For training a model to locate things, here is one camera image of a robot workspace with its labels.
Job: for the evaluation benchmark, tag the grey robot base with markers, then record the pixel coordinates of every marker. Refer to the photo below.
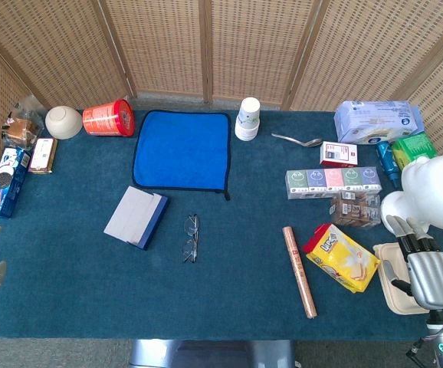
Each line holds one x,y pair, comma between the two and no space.
210,354

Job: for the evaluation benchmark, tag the pastel pocket tissue multipack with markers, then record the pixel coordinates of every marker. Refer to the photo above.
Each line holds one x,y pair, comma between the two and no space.
332,182

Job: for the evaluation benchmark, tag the beige clamshell lunch box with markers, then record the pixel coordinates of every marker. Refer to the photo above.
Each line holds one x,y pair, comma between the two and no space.
392,295

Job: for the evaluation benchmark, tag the blue and white notebook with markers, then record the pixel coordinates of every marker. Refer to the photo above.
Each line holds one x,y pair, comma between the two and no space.
133,214

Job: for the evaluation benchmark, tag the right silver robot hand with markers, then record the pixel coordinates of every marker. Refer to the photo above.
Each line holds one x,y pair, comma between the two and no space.
432,276

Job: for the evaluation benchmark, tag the small gold white box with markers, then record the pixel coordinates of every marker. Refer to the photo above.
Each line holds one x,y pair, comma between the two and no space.
42,155

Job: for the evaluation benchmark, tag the metal spoon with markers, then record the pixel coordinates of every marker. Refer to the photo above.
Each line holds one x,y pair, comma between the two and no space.
311,143

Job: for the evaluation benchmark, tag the beige bowl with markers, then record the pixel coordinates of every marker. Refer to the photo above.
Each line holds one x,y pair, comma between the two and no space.
63,122

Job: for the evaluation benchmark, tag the wicker folding screen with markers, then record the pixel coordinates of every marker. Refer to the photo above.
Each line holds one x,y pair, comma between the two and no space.
160,46

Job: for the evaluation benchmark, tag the yellow Lipo snack bag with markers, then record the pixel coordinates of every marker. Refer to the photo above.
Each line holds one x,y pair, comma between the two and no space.
340,257

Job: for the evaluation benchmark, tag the teal table cover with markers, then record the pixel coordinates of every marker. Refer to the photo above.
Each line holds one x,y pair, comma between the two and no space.
225,291

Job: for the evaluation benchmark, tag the thin-framed eyeglasses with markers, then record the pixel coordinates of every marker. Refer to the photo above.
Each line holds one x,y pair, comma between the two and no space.
190,223

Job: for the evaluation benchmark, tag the blue bottle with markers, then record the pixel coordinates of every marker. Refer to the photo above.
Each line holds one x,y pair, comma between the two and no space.
387,161

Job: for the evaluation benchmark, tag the blue cloth black trim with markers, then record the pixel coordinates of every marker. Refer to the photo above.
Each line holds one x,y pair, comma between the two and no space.
183,149

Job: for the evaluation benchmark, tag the clear pack brown sachets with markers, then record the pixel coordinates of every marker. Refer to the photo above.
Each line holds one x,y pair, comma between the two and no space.
355,212

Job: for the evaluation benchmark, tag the small white red box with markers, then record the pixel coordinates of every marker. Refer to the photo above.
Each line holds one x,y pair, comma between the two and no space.
338,153

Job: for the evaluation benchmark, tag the white foam mannequin head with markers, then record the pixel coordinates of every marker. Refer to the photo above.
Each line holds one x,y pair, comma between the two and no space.
436,191

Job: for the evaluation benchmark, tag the clear bag brown cake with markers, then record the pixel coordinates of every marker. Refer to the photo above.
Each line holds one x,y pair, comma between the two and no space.
20,128

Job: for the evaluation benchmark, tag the white paper cup stack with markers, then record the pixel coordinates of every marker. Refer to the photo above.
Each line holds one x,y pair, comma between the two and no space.
247,119

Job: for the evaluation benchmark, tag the orange tub red lid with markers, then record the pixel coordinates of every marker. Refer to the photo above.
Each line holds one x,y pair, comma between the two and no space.
106,119

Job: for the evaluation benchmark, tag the pale blue tissue pack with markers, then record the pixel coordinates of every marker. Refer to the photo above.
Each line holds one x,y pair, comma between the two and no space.
375,120

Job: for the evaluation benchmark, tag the green packet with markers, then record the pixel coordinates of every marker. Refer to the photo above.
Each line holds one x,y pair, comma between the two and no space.
413,147

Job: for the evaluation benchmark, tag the blue Oreo cookie box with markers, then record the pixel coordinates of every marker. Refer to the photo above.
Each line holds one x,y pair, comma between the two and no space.
7,184

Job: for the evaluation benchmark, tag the brown foil roll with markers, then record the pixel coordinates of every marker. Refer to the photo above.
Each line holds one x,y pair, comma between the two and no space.
299,270

